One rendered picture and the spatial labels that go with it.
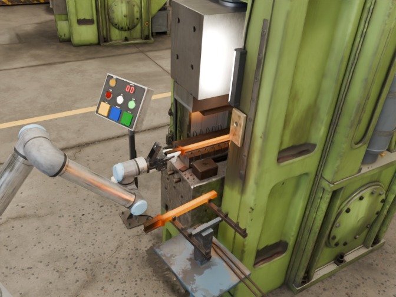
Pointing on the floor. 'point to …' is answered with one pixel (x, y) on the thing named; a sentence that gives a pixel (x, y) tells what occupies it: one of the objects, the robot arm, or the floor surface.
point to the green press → (110, 21)
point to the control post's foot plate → (127, 217)
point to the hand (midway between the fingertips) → (177, 150)
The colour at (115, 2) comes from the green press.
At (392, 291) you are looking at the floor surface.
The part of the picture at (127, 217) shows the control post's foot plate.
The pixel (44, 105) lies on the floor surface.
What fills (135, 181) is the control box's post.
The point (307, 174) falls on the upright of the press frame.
